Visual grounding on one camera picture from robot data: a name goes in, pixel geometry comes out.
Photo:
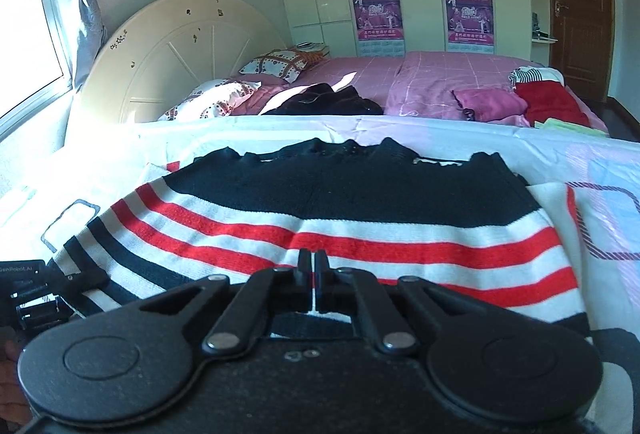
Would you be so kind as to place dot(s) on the dark cloth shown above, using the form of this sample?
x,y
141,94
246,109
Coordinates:
x,y
325,101

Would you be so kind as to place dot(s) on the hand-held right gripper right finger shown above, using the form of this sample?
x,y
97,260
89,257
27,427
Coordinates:
x,y
320,274

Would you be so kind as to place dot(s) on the pink bed sheet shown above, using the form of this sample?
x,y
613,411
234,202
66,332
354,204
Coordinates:
x,y
425,73

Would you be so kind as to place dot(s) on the striped knit sweater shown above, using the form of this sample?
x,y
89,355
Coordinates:
x,y
350,194

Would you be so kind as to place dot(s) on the striped folded cloth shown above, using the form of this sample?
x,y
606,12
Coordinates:
x,y
532,76

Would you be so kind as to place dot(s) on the window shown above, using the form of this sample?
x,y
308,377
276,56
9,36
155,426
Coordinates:
x,y
25,23

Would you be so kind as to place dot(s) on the person's left hand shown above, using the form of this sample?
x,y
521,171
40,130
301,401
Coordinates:
x,y
7,379

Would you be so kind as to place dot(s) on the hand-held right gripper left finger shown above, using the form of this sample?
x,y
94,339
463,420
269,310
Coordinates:
x,y
304,274

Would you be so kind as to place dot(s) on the red cloth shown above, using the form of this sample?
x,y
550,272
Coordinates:
x,y
550,106

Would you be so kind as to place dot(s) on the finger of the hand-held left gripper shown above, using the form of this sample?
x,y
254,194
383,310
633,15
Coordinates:
x,y
67,283

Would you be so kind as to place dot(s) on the white patterned pillow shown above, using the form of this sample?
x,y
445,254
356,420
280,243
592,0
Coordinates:
x,y
215,98

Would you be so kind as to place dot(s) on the pale green cloth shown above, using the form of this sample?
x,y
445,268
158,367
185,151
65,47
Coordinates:
x,y
570,126

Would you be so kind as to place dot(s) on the dark shelf item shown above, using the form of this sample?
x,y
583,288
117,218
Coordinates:
x,y
539,31

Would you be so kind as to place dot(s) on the pink cloth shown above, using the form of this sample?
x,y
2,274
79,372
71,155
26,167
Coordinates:
x,y
487,103

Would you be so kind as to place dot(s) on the cream round headboard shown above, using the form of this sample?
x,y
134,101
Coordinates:
x,y
190,53

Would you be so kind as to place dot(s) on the brown plaid pillow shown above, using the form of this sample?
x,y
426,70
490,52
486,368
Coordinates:
x,y
282,63

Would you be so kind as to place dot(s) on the purple wall poster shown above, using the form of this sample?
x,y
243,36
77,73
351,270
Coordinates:
x,y
470,13
377,13

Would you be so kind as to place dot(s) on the printed bed sheet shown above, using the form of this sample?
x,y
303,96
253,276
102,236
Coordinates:
x,y
600,153

